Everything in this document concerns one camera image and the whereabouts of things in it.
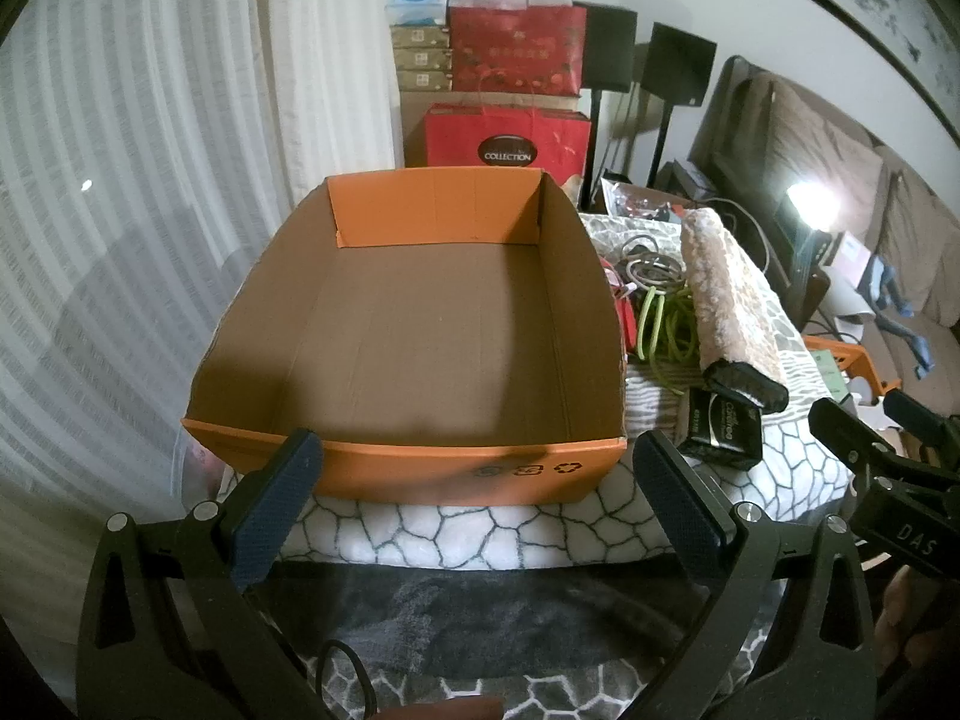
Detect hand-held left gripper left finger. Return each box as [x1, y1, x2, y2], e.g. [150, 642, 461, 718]
[75, 427, 331, 720]

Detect green braided cable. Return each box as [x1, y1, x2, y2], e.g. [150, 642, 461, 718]
[636, 283, 706, 395]

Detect dark grey cloth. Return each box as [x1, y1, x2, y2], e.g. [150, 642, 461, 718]
[244, 559, 717, 665]

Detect orange cardboard box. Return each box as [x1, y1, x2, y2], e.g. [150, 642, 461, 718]
[180, 167, 629, 505]

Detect black packet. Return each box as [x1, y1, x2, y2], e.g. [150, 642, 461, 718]
[675, 386, 767, 470]

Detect framed wall picture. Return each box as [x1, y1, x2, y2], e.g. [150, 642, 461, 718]
[731, 0, 960, 130]

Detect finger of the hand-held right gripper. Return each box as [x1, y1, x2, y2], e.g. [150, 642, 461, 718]
[883, 388, 960, 458]
[808, 397, 905, 482]

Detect blue tissue box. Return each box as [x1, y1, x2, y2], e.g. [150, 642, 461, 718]
[385, 0, 451, 28]

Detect red gift box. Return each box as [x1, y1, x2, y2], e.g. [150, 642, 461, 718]
[448, 4, 587, 98]

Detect white curtain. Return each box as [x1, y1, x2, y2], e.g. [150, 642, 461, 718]
[0, 0, 410, 541]

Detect grey coiled cable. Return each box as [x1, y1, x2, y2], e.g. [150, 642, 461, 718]
[616, 235, 688, 287]

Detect blue cloth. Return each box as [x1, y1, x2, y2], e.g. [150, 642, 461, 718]
[866, 253, 940, 377]

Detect red gift bag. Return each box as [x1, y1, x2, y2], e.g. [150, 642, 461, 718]
[422, 103, 593, 205]

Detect beige fleece oven mitt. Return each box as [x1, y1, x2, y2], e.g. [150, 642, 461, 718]
[679, 210, 790, 415]

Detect brown sofa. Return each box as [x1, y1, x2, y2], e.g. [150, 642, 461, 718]
[688, 55, 960, 415]

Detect pink paper box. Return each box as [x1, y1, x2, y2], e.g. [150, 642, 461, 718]
[823, 231, 877, 317]

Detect orange plastic holder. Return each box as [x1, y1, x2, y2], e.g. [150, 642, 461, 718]
[805, 336, 902, 400]

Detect black scissors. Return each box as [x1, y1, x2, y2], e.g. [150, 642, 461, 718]
[313, 640, 374, 720]

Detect bright lamp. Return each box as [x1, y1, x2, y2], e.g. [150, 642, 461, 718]
[778, 180, 839, 235]

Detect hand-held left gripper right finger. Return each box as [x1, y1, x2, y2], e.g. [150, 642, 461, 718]
[632, 429, 878, 720]

